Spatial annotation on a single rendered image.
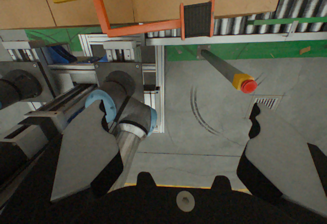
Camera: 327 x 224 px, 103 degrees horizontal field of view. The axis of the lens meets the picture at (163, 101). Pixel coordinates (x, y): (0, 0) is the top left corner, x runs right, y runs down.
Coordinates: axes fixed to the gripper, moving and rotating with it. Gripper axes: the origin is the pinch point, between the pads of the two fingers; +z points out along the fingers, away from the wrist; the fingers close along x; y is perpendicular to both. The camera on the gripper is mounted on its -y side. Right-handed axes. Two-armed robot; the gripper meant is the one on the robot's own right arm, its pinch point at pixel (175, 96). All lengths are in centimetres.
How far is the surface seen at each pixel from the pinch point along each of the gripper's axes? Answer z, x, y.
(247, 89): 48, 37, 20
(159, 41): 93, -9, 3
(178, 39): 93, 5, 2
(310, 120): 152, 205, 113
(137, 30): 30.5, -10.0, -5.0
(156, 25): 30.5, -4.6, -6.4
